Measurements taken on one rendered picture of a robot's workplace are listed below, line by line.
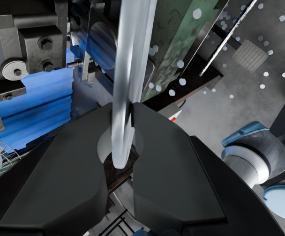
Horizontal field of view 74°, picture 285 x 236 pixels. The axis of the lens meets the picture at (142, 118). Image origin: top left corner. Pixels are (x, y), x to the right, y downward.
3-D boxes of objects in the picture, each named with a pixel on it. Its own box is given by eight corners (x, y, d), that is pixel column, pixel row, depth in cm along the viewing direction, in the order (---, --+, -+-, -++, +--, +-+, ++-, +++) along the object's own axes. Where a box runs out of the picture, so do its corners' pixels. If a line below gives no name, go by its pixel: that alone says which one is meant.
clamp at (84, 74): (100, 47, 66) (73, 53, 60) (93, 82, 78) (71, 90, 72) (90, 37, 68) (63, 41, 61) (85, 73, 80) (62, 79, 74)
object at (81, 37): (104, 3, 52) (90, 3, 49) (96, 49, 63) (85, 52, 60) (86, -14, 54) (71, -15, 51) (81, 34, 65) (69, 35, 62)
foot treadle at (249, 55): (272, 53, 82) (269, 55, 79) (255, 70, 89) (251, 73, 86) (176, -17, 98) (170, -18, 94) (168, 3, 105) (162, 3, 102)
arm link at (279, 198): (296, 198, 56) (286, 233, 48) (261, 162, 59) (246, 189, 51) (343, 188, 47) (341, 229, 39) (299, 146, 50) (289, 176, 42)
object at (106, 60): (186, 55, 51) (153, 66, 42) (164, 91, 61) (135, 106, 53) (127, 4, 57) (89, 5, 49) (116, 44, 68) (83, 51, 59)
